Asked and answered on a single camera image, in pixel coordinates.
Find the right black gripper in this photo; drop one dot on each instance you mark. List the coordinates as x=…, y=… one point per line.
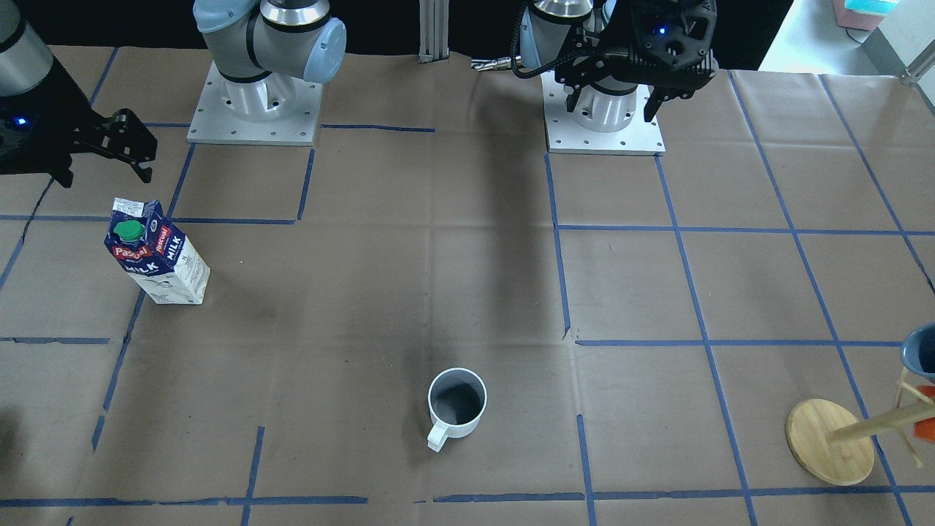
x=45, y=111

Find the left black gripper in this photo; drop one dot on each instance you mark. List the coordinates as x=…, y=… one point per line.
x=619, y=35

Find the blue white milk carton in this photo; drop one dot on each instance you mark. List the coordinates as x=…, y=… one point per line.
x=155, y=254

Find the white mug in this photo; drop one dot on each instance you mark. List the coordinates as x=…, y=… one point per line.
x=457, y=400

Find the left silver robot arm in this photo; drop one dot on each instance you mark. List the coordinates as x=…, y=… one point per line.
x=539, y=33

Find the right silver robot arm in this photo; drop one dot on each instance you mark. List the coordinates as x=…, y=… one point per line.
x=271, y=60

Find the blue mug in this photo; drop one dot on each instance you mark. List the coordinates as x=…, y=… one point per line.
x=917, y=352

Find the wooden mug tree stand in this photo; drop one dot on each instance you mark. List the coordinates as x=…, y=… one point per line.
x=832, y=444

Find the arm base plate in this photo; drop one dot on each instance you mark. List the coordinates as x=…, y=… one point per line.
x=278, y=110
x=599, y=123

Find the aluminium frame post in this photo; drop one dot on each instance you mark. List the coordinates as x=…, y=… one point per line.
x=433, y=31

